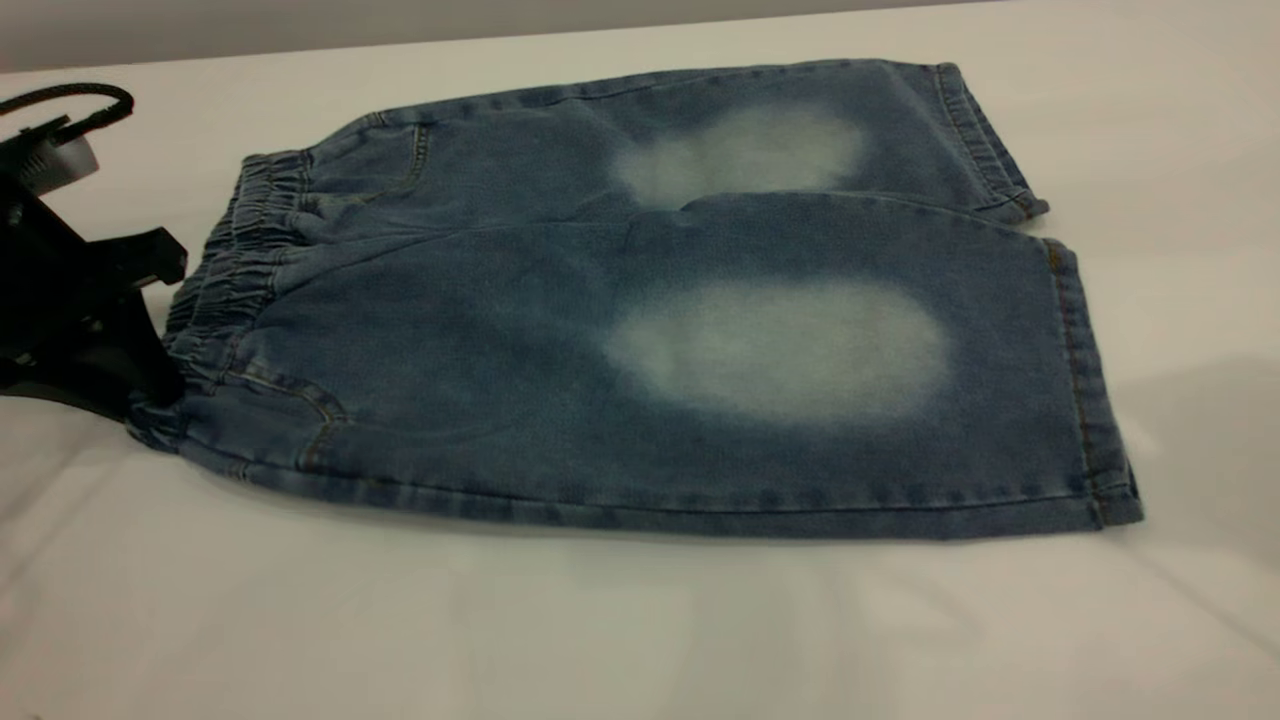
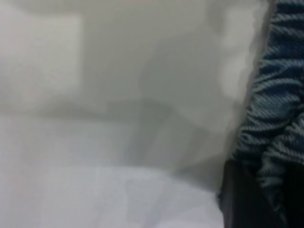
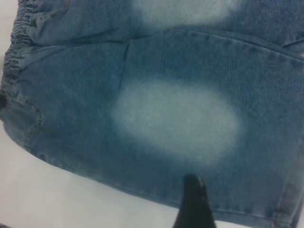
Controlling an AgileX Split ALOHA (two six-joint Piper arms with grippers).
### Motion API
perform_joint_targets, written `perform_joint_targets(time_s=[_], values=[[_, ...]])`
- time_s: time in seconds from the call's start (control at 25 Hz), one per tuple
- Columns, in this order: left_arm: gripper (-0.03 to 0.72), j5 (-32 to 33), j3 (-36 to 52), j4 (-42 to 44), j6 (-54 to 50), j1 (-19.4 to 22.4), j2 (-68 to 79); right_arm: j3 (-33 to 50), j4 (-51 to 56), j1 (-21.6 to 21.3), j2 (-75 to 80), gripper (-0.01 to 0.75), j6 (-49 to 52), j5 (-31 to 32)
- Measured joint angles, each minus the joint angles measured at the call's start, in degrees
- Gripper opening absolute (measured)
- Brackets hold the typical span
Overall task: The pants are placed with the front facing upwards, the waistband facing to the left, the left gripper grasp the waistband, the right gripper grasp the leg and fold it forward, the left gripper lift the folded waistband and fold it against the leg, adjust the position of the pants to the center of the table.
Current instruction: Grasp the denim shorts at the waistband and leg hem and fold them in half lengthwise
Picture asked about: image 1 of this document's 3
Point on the blue denim pants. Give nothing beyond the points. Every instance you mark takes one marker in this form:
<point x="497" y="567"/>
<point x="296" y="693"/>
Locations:
<point x="560" y="330"/>

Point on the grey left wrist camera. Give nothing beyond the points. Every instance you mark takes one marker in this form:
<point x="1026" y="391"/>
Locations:
<point x="65" y="160"/>

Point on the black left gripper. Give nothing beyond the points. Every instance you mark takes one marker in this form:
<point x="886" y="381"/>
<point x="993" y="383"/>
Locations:
<point x="60" y="270"/>

